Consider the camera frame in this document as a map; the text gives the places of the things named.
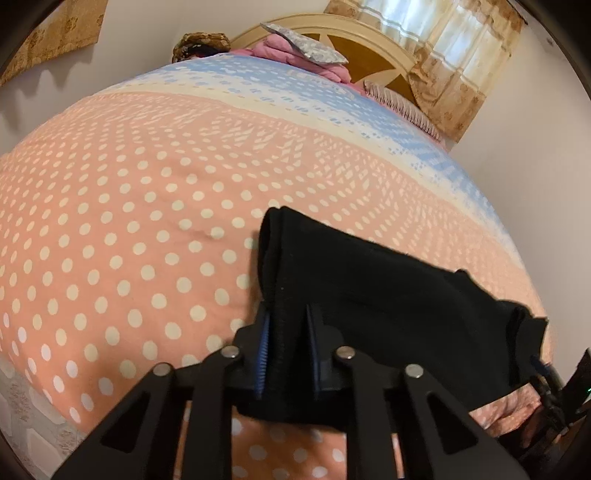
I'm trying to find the grey floral pillow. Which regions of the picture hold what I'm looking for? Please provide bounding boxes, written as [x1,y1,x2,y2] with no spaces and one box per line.
[260,23,349,65]

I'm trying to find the beige side curtain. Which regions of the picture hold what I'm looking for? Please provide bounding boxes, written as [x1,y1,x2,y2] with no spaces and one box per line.
[1,0,108,85]

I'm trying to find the black pants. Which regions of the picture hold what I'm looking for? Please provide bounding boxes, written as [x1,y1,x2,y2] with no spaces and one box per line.
[250,207,547,434]

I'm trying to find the beige window curtain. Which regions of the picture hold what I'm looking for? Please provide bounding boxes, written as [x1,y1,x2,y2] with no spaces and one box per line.
[325,0,525,142]

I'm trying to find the cream wooden headboard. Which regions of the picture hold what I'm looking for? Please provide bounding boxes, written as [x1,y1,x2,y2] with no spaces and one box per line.
[230,14,415,102]

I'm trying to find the pink folded blanket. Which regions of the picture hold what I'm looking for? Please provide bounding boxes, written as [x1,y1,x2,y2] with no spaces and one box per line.
[230,34,365,95]

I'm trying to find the pink blue patterned bedspread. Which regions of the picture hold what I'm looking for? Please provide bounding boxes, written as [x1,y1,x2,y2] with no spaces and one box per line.
[1,54,544,479]

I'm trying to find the brown patterned cushion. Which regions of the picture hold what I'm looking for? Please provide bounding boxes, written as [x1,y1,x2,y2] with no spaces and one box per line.
[171,32,230,63]

